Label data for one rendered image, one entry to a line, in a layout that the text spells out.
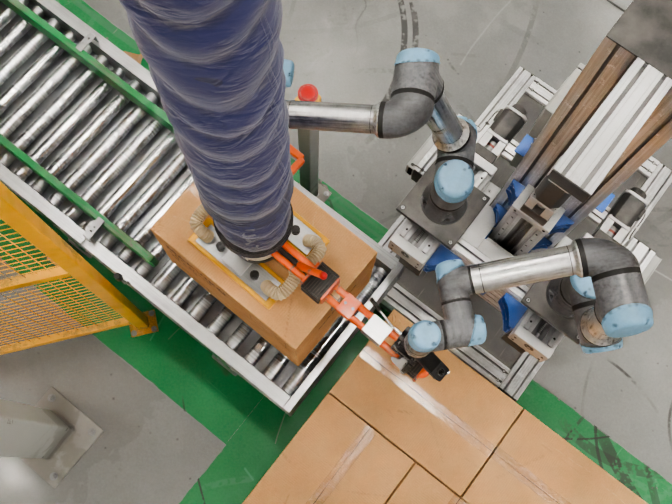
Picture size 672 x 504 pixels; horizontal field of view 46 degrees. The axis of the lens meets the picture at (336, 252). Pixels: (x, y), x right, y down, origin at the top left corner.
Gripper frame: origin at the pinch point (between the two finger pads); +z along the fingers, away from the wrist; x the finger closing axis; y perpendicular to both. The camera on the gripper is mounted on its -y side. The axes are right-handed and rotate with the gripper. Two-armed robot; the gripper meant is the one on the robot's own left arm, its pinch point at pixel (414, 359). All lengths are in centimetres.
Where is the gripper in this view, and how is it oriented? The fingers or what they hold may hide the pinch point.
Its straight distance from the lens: 228.9
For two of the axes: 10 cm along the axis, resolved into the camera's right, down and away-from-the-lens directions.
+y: -7.6, -6.3, 1.5
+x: -6.5, 7.3, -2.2
